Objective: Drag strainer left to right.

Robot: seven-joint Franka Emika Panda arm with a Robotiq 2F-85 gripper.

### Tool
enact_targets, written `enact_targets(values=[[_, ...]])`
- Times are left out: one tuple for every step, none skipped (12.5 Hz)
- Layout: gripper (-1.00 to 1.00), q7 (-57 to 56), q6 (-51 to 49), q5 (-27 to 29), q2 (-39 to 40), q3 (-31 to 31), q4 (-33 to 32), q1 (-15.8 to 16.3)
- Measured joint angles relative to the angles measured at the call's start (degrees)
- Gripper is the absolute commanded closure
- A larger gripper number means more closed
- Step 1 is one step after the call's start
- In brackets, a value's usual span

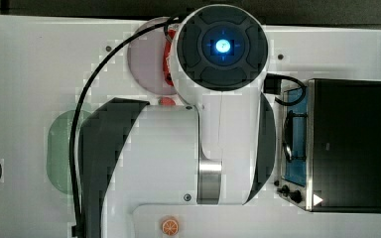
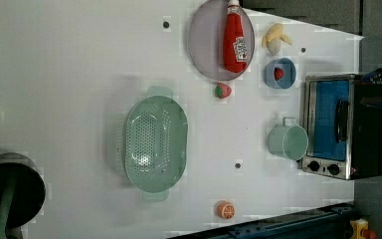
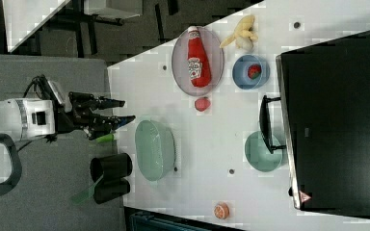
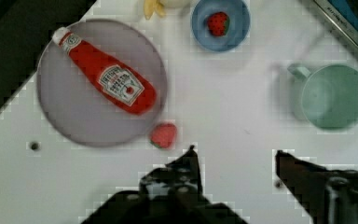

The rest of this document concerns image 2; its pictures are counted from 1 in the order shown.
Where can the green plastic strainer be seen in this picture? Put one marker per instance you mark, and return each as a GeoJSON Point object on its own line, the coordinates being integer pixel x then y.
{"type": "Point", "coordinates": [155, 147]}

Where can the toy strawberry on table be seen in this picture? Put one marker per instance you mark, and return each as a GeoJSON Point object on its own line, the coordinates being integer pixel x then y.
{"type": "Point", "coordinates": [222, 91]}

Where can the grey round plate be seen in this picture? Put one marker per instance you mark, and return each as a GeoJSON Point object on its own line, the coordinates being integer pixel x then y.
{"type": "Point", "coordinates": [205, 40]}

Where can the red ketchup bottle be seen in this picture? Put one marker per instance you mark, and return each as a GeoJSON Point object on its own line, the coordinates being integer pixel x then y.
{"type": "Point", "coordinates": [234, 44]}

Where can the toy orange half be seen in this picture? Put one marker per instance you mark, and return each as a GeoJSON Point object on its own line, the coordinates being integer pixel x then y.
{"type": "Point", "coordinates": [226, 210]}

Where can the toy strawberry in bowl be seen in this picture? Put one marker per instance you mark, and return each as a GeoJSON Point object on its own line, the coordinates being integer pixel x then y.
{"type": "Point", "coordinates": [278, 73]}

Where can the green mug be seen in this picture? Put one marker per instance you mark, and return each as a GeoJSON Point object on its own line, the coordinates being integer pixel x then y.
{"type": "Point", "coordinates": [288, 140]}

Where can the blue bowl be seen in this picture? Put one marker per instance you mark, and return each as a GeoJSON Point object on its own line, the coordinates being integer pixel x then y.
{"type": "Point", "coordinates": [287, 80]}

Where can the peeled toy banana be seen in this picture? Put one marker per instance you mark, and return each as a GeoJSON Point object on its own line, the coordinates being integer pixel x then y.
{"type": "Point", "coordinates": [274, 38]}

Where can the black pot with green spoon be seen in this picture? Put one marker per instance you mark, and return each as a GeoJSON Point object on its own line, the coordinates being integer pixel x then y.
{"type": "Point", "coordinates": [22, 194]}

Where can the yellow toy figure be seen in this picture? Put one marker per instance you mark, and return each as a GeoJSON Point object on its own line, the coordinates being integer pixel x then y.
{"type": "Point", "coordinates": [361, 230]}

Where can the blue metal frame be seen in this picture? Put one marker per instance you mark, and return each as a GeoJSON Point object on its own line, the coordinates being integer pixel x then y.
{"type": "Point", "coordinates": [329, 222]}

